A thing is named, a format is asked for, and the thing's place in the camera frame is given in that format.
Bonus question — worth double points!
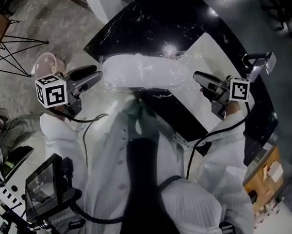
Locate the person's left forearm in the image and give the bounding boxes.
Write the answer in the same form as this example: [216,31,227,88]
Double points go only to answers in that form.
[38,103,90,162]

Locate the person's white knit cardigan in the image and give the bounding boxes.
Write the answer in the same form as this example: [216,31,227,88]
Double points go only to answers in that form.
[71,83,256,234]

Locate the wooden cabinet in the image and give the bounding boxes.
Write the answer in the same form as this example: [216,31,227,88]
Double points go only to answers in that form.
[238,143,287,209]

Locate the person's right forearm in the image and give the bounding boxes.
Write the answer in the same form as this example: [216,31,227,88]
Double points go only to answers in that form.
[186,100,258,195]

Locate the white cardboard box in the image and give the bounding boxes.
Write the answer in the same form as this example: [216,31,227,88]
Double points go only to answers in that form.
[266,159,285,183]

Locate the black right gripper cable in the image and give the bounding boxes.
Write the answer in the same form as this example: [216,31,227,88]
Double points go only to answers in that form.
[179,100,257,180]

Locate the white equipment cart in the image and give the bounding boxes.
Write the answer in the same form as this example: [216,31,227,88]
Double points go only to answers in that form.
[0,145,45,234]

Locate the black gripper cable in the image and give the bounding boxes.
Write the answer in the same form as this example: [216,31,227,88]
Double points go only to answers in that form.
[69,112,115,174]
[179,100,257,180]

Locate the pink plastic bucket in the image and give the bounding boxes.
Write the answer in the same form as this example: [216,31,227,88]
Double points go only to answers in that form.
[33,50,68,80]

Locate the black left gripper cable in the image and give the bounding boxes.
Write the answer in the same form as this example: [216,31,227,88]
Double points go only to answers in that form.
[69,112,115,174]

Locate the grey cloth on floor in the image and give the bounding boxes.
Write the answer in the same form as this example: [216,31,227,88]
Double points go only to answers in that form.
[0,111,51,158]

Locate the black metal table legs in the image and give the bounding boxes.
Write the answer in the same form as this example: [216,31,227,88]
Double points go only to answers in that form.
[0,16,53,81]

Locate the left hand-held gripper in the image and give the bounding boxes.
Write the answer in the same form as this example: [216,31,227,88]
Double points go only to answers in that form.
[34,64,108,121]

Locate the black monitor device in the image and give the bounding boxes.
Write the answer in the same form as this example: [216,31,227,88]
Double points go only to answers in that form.
[19,150,85,224]

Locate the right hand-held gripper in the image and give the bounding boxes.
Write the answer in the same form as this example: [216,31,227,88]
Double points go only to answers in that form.
[192,66,255,123]

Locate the thick black monitor cable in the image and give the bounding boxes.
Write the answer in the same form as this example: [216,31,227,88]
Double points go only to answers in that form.
[66,174,188,228]

